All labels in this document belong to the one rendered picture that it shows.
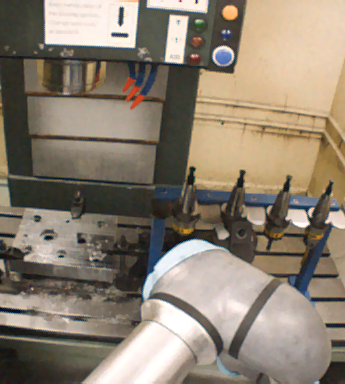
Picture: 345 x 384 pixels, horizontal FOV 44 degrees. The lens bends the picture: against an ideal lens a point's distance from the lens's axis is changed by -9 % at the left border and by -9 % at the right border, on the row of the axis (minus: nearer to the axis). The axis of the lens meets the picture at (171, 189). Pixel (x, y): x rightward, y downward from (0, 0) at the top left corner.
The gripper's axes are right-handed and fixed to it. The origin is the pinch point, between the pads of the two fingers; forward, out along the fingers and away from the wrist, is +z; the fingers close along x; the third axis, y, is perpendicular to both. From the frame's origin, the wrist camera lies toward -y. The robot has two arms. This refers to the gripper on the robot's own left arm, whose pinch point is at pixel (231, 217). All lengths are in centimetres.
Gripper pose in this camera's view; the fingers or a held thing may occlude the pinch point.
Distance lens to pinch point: 107.9
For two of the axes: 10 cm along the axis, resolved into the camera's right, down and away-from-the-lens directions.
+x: 10.0, 0.6, 0.7
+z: -0.2, -6.1, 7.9
